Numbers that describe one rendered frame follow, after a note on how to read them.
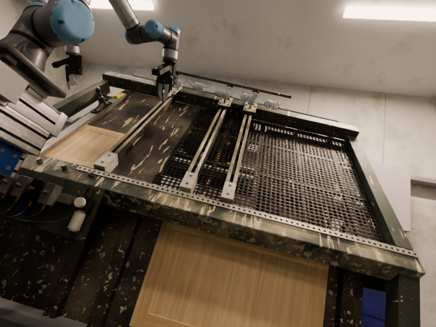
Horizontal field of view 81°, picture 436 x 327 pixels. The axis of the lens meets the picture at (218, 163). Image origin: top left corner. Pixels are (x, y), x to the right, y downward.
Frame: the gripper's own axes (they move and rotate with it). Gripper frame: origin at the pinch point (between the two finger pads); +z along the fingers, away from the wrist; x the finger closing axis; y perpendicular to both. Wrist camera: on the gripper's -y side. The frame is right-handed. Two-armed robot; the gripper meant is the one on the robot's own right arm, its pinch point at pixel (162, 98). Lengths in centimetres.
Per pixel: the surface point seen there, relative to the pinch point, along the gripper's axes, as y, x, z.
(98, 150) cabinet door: 4, 39, 33
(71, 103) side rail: 33, 88, 8
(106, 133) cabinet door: 19, 46, 24
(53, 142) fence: -6, 61, 32
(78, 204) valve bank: -33, 15, 51
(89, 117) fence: 24, 64, 16
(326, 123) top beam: 104, -92, -7
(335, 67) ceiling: 336, -119, -116
